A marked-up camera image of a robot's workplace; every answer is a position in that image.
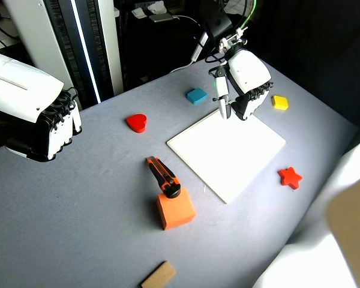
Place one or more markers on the orange black utility knife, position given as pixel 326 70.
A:
pixel 163 177

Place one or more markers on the yellow square block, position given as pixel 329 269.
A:
pixel 280 102

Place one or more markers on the white cutting board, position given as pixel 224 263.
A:
pixel 228 153

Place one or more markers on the brown rectangular block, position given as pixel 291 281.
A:
pixel 159 274

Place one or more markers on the white post with black strips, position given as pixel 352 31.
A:
pixel 48 42

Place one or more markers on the blue rounded block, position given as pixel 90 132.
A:
pixel 196 96

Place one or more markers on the grey table cloth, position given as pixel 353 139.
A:
pixel 78 225

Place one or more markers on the beige blurry panel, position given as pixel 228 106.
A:
pixel 352 225

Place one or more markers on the silver usb adapter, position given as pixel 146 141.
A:
pixel 199 46

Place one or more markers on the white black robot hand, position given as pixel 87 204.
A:
pixel 247 72
pixel 21 90

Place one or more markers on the red star block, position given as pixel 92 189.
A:
pixel 289 177

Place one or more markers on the orange cube block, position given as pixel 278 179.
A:
pixel 177 213

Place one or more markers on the red heart block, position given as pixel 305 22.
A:
pixel 136 122

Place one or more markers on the silver flat device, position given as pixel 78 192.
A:
pixel 160 17

